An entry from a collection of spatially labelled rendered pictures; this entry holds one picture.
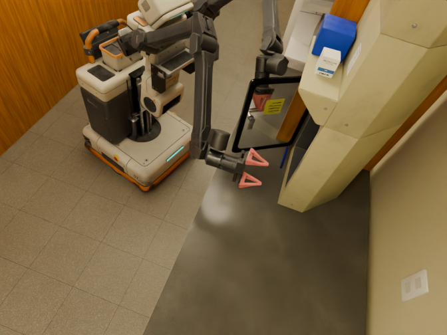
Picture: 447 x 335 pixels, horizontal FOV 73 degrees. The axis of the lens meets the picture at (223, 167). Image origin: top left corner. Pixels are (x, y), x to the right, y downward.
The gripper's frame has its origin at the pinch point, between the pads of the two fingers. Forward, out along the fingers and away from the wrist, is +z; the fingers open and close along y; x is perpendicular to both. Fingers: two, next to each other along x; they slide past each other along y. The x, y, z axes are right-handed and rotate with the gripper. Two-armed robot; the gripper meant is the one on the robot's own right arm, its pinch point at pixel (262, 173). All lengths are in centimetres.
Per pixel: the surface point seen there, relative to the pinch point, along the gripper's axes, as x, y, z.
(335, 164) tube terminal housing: 7.5, 7.4, 22.1
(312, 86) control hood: 7.9, 31.5, 5.2
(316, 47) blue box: 23.7, 36.2, 3.7
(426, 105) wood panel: 43, 19, 51
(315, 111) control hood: 5.4, 25.6, 8.5
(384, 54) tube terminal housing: 2.6, 46.5, 17.1
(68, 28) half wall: 139, -44, -184
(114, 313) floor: -25, -123, -55
